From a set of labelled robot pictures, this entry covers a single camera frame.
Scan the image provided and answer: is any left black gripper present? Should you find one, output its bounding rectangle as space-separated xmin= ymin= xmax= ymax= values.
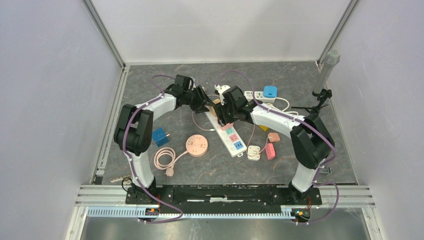
xmin=183 ymin=86 xmax=214 ymax=115

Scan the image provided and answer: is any beige cube adapter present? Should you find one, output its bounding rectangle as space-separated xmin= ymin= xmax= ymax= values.
xmin=210 ymin=98 xmax=221 ymax=118

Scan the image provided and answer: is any pink cube adapter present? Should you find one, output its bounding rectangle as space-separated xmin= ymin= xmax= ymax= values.
xmin=220 ymin=123 xmax=234 ymax=131

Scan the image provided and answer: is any yellow cube adapter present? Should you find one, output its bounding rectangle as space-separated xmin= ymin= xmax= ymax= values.
xmin=259 ymin=125 xmax=269 ymax=132

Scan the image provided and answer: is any white power strip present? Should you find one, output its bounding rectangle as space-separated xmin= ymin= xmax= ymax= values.
xmin=205 ymin=112 xmax=247 ymax=158
xmin=244 ymin=91 xmax=276 ymax=103

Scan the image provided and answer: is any pink round socket base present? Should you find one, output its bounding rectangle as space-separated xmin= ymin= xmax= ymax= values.
xmin=185 ymin=134 xmax=209 ymax=158

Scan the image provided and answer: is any white usb charger plug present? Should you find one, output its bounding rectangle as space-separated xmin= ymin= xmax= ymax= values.
xmin=247 ymin=145 xmax=261 ymax=161

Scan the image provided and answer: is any small salmon charger plug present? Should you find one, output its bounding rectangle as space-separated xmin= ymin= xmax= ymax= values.
xmin=267 ymin=132 xmax=281 ymax=143

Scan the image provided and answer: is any blue cube socket adapter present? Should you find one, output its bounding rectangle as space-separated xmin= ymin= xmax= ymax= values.
xmin=152 ymin=127 xmax=170 ymax=147

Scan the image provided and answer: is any pink plug adapter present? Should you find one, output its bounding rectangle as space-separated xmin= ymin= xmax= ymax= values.
xmin=264 ymin=143 xmax=276 ymax=160

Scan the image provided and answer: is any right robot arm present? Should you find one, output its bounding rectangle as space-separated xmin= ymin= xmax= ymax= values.
xmin=213 ymin=85 xmax=336 ymax=204

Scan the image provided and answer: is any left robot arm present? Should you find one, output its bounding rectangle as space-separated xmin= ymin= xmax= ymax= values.
xmin=113 ymin=74 xmax=214 ymax=204

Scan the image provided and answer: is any light blue square plug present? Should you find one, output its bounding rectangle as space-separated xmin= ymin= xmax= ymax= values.
xmin=263 ymin=85 xmax=278 ymax=98

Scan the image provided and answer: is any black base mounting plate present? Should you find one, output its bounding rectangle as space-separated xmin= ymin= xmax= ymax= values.
xmin=125 ymin=184 xmax=322 ymax=215

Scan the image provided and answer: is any grey microphone on stand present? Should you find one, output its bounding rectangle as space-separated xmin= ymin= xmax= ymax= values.
xmin=291 ymin=49 xmax=341 ymax=115

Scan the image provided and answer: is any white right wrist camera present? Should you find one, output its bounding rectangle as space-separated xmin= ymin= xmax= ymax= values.
xmin=214 ymin=85 xmax=231 ymax=100

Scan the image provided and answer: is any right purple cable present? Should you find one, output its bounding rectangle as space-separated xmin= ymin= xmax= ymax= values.
xmin=215 ymin=70 xmax=340 ymax=226

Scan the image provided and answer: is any purple cable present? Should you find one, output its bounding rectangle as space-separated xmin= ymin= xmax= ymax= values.
xmin=215 ymin=70 xmax=340 ymax=226
xmin=121 ymin=75 xmax=185 ymax=225

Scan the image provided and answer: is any thin pink charging cable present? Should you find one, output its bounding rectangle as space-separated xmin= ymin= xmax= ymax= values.
xmin=191 ymin=94 xmax=271 ymax=158

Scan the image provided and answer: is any white coiled strip cable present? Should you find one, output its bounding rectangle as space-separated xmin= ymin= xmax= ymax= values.
xmin=264 ymin=96 xmax=300 ymax=117

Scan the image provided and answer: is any pink coiled power cable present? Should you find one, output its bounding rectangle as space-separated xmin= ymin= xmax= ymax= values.
xmin=153 ymin=147 xmax=190 ymax=177

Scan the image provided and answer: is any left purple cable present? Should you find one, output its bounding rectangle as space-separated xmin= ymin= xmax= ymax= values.
xmin=121 ymin=75 xmax=185 ymax=225

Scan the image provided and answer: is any light blue cable duct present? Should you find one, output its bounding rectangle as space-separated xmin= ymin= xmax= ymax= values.
xmin=87 ymin=206 xmax=295 ymax=220

